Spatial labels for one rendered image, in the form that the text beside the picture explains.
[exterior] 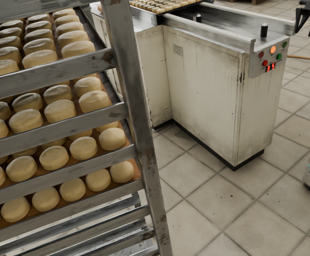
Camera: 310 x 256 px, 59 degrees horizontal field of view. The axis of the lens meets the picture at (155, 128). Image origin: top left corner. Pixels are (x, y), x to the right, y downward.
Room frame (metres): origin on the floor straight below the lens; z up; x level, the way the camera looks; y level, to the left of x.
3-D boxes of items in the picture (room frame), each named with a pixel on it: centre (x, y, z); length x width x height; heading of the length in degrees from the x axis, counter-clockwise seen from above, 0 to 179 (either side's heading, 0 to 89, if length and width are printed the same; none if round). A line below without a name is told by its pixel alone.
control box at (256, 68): (1.22, -0.61, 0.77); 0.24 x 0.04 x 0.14; 116
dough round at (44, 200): (0.37, 0.24, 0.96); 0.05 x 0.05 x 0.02
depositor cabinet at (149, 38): (2.43, -0.02, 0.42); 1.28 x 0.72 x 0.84; 26
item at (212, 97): (1.55, -0.45, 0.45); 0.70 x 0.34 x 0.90; 26
